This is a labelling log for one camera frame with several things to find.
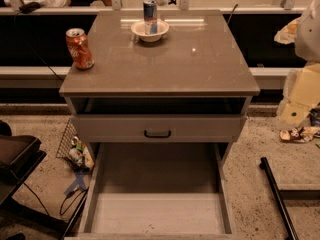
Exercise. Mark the orange soda can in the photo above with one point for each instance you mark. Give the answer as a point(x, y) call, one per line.
point(77, 43)

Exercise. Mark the blue tape cross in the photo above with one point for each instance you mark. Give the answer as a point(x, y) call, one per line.
point(78, 182)

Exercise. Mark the yellow cardboard box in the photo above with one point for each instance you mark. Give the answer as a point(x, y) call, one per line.
point(301, 94)

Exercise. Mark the closed grey upper drawer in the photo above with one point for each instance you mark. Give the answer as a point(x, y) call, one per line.
point(130, 128)

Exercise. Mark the white paper bowl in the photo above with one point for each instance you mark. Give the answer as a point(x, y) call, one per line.
point(138, 28)

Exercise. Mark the open grey lower drawer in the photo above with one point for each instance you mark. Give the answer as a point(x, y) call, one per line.
point(157, 191)

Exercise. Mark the snack wrapper on floor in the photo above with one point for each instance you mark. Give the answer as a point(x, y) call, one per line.
point(299, 134)

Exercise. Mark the wire mesh basket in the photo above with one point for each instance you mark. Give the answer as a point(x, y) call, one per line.
point(65, 144)

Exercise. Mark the blue silver redbull can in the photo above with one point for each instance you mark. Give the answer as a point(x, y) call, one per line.
point(150, 16)

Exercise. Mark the black metal bar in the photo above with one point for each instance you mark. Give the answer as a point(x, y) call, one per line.
point(291, 232)

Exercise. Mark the black device on ledge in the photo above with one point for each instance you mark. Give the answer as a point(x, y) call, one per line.
point(30, 7)

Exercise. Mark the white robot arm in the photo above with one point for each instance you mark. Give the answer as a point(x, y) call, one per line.
point(307, 40)

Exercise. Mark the crumpled snack bags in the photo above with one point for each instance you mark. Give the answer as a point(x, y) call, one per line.
point(79, 154)

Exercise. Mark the black drawer handle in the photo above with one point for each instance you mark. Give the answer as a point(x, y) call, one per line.
point(161, 135)

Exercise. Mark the black tray stand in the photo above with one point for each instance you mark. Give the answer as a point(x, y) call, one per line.
point(19, 156)

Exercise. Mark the grey cabinet counter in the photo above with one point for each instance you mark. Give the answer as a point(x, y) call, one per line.
point(195, 69)

